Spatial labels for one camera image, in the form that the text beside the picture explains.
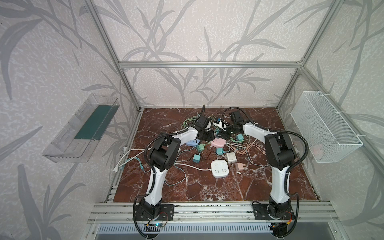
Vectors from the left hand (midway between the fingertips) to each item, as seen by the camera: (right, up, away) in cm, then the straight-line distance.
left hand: (215, 132), depth 99 cm
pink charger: (+13, -19, -12) cm, 26 cm away
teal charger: (-12, -15, -8) cm, 21 cm away
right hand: (+3, +3, +1) cm, 5 cm away
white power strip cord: (-15, -20, -10) cm, 27 cm away
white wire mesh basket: (+45, +1, -37) cm, 58 cm away
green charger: (-10, -9, -3) cm, 14 cm away
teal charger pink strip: (+2, -11, -7) cm, 13 cm away
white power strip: (+2, -20, -13) cm, 24 cm away
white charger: (+10, -15, -8) cm, 19 cm away
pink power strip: (+2, -6, -3) cm, 7 cm away
